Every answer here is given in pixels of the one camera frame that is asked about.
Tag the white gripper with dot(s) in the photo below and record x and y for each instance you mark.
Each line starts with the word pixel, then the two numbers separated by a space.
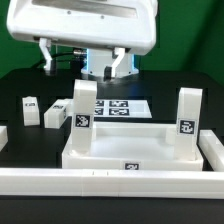
pixel 95 24

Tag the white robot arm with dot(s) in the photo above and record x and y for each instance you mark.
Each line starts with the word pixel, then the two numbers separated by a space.
pixel 98 59

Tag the white U-shaped marker base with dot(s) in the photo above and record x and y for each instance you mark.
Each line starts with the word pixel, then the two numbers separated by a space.
pixel 57 114

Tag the white L-shaped obstacle fence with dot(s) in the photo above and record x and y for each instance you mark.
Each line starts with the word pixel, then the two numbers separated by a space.
pixel 111 183

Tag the white desk top tray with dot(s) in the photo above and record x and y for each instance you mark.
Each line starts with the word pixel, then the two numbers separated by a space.
pixel 131 146

